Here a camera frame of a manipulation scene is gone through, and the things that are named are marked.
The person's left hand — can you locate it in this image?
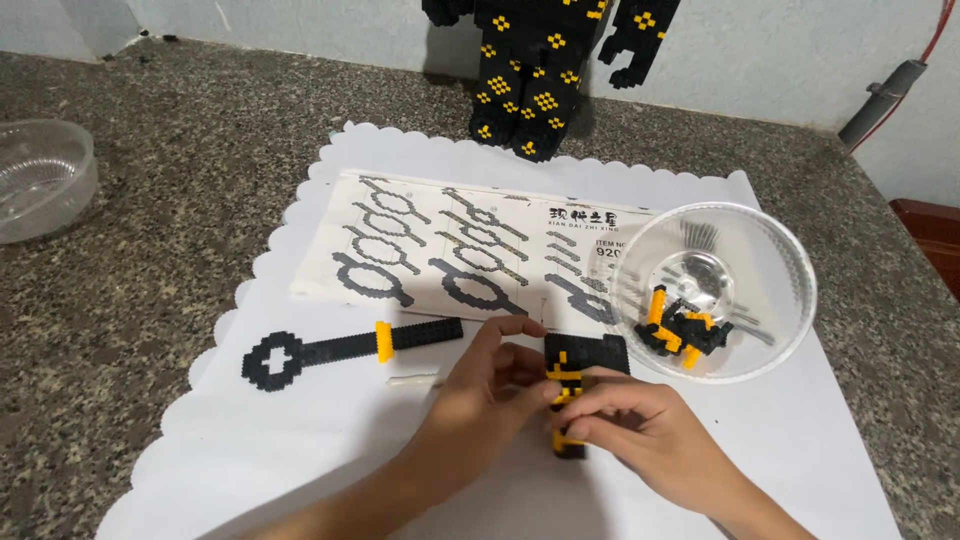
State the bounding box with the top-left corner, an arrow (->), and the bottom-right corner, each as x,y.
411,315 -> 564,481

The person's right hand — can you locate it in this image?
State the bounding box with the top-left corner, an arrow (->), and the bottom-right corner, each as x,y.
551,366 -> 751,519

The black and yellow brick assembly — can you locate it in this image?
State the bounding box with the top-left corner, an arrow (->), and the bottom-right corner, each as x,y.
543,333 -> 631,460

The white scalloped paper mat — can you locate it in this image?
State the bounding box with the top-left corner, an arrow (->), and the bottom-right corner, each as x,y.
93,120 -> 905,540

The pile of black yellow bricks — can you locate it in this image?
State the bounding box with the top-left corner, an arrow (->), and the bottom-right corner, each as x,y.
633,284 -> 736,370

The black brick key with yellow band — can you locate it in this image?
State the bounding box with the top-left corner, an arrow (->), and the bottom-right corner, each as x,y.
240,316 -> 465,393

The clear plastic bowl with bricks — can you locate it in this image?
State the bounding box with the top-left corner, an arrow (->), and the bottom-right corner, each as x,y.
609,201 -> 819,385

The printed instruction sheet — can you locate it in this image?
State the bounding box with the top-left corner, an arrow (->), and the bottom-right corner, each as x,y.
288,169 -> 665,337

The red-brown wooden furniture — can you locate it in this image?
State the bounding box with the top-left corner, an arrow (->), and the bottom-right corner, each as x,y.
889,198 -> 960,301

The black yellow brick figure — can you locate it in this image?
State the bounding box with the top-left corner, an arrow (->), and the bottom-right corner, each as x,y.
420,0 -> 684,164

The grey pipe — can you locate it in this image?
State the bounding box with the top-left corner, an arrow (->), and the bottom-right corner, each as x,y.
837,58 -> 929,151

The empty clear plastic bowl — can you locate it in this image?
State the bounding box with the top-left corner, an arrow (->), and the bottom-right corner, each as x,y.
0,118 -> 99,246

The red cable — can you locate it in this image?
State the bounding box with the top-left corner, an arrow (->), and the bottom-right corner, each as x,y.
851,0 -> 957,151

